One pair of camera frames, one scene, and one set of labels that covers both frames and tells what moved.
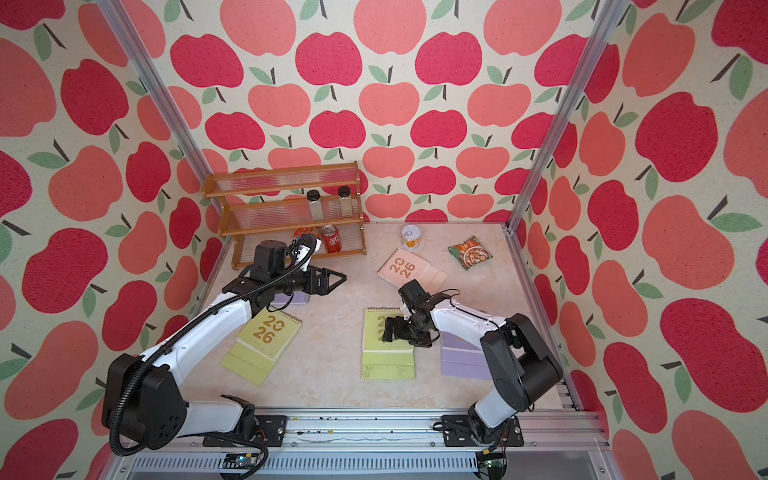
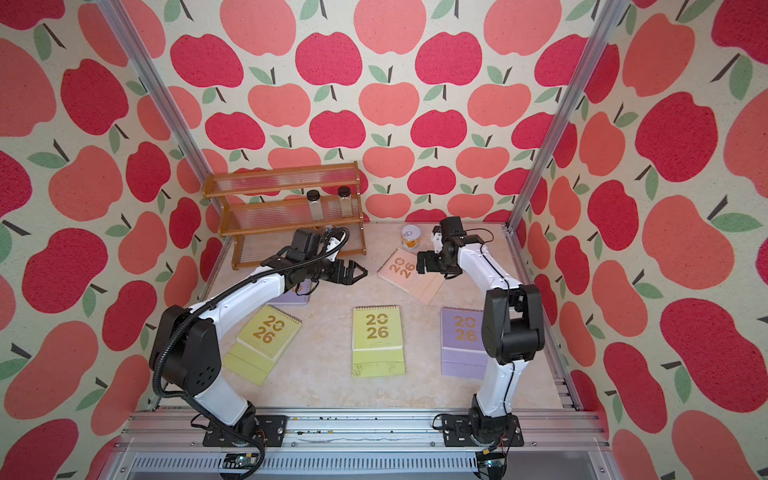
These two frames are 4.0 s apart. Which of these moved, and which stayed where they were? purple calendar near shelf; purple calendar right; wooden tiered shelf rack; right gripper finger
Moved: right gripper finger
Stayed: purple calendar right; wooden tiered shelf rack; purple calendar near shelf
